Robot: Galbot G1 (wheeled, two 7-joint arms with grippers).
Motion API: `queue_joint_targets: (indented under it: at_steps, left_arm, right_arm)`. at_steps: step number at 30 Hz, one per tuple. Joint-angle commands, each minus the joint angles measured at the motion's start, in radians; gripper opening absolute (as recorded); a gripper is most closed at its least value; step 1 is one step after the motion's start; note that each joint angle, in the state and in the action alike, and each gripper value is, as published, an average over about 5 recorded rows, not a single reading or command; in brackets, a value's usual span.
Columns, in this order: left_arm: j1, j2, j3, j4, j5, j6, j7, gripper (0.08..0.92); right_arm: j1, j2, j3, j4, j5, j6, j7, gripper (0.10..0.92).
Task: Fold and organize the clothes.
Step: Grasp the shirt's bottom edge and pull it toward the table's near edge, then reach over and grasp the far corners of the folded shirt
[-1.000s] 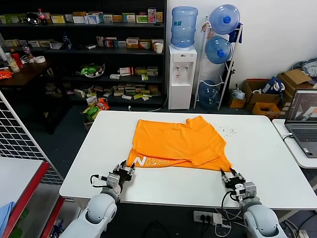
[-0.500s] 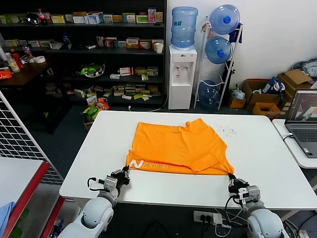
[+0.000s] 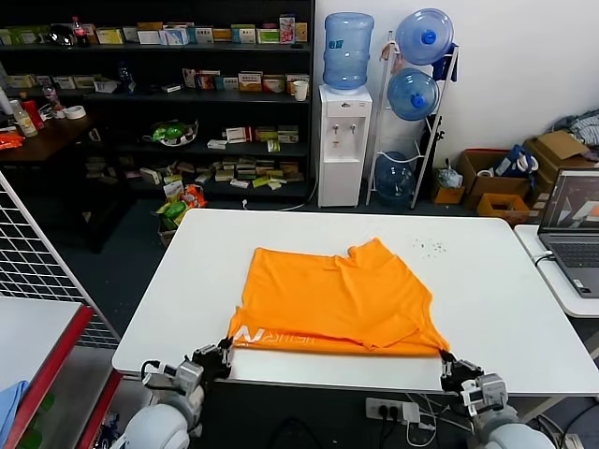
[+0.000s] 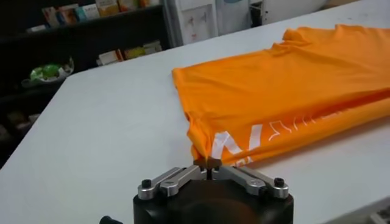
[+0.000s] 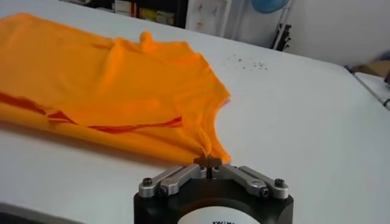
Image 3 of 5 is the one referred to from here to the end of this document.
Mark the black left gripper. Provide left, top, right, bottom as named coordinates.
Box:
left=190, top=336, right=235, bottom=382

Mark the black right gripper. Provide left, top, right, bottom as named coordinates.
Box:
left=439, top=349, right=486, bottom=395

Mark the orange t-shirt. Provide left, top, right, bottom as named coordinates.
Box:
left=226, top=237, right=451, bottom=357

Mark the clothes pile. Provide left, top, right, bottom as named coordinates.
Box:
left=551, top=109, right=599, bottom=146

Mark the white power strip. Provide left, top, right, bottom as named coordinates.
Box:
left=365, top=397, right=422, bottom=425

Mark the white work table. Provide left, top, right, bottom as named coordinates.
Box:
left=110, top=208, right=599, bottom=398

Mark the white side table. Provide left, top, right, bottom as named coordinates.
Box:
left=513, top=224, right=599, bottom=319

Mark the green snack bag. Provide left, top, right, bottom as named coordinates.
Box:
left=156, top=199, right=188, bottom=230

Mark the orange snack bag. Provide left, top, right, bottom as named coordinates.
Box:
left=184, top=184, right=208, bottom=210

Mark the red framed cart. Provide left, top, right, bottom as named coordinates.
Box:
left=0, top=297, right=125, bottom=449

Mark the small orange cardboard box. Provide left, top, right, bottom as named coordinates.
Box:
left=476, top=193, right=533, bottom=226

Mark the grey laptop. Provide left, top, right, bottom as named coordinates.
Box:
left=537, top=168, right=599, bottom=299

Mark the small cardboard box with bag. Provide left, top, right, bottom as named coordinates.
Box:
left=432, top=167, right=467, bottom=206

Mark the large open cardboard box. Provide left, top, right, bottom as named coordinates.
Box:
left=456, top=149, right=530, bottom=210

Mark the white metal jug rack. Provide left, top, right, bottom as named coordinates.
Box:
left=365, top=30, right=460, bottom=210

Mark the blue white bag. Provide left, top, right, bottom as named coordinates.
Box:
left=493, top=144, right=539, bottom=179

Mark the light blue cloth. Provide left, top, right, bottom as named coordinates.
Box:
left=0, top=380, right=30, bottom=443

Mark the black tripod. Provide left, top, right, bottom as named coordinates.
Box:
left=423, top=114, right=446, bottom=170

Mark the green snack basket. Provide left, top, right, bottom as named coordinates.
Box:
left=142, top=119, right=200, bottom=148

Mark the white water dispenser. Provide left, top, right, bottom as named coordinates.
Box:
left=317, top=83, right=373, bottom=209

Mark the cardboard box with flaps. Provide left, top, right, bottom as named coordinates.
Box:
left=523, top=130, right=599, bottom=191

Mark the yellow white medicine box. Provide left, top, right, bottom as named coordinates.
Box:
left=238, top=71, right=264, bottom=93

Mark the dark wooden table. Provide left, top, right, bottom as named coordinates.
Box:
left=0, top=111, right=137, bottom=256

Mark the blue plastic bottle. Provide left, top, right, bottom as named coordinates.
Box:
left=116, top=60, right=137, bottom=96

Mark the black shelf unit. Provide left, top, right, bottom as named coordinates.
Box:
left=0, top=0, right=315, bottom=205

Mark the red can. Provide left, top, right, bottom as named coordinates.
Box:
left=22, top=97, right=46, bottom=131

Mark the orange juice bottle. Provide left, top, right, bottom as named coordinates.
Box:
left=13, top=99, right=38, bottom=138

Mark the pink cloth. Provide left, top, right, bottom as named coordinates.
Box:
left=380, top=41, right=403, bottom=76

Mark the blue white medicine box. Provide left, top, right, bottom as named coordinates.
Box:
left=158, top=26, right=191, bottom=47

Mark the pink tall box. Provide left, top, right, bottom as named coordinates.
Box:
left=279, top=14, right=297, bottom=46

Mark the yellow green medicine box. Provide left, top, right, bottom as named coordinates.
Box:
left=95, top=27, right=125, bottom=46

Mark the cola bottle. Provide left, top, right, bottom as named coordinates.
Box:
left=70, top=16, right=91, bottom=49

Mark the shiny black bowl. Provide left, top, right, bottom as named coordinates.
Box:
left=49, top=22, right=76, bottom=47

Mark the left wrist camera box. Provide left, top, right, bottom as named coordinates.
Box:
left=158, top=359, right=206, bottom=390

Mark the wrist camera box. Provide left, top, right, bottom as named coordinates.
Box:
left=460, top=372, right=509, bottom=415
left=158, top=359, right=206, bottom=390

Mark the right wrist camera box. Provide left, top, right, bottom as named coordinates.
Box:
left=460, top=372, right=509, bottom=415

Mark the white charger cable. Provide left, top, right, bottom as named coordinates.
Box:
left=405, top=418, right=439, bottom=448

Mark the black floor cable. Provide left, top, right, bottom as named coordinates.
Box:
left=273, top=417, right=313, bottom=449

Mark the white floor cable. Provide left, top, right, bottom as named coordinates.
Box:
left=241, top=177, right=320, bottom=211

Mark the white wire grid panel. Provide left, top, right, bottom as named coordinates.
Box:
left=0, top=170, right=121, bottom=350

